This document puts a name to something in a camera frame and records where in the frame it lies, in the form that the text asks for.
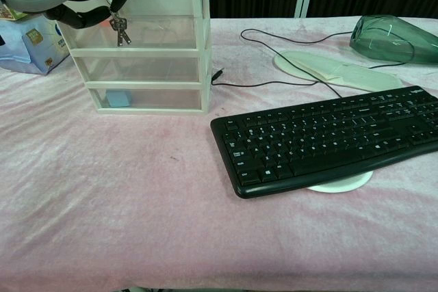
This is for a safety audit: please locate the black computer keyboard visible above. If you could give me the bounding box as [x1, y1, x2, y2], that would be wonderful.
[209, 85, 438, 200]

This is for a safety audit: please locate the silver key bunch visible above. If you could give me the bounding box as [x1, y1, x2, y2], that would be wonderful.
[109, 10, 132, 47]

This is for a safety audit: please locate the green glass vase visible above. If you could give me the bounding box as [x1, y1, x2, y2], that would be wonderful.
[349, 14, 438, 66]

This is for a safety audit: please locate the white plastic drawer cabinet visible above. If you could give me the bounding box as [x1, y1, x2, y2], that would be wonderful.
[58, 0, 212, 116]

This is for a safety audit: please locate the thin black audio cable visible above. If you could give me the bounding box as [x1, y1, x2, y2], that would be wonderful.
[211, 28, 416, 100]

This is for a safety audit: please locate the blue sticky note block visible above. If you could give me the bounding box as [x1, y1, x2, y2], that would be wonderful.
[105, 90, 132, 108]

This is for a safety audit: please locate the blue tissue box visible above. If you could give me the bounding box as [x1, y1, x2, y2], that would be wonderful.
[0, 1, 72, 76]

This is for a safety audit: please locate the white oval mat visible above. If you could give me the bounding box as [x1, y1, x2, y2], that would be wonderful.
[272, 50, 404, 94]

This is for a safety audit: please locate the pink fleece table cloth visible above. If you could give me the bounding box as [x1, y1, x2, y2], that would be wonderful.
[0, 16, 438, 292]

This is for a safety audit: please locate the white round coaster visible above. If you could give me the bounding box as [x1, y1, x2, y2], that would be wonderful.
[307, 170, 374, 194]

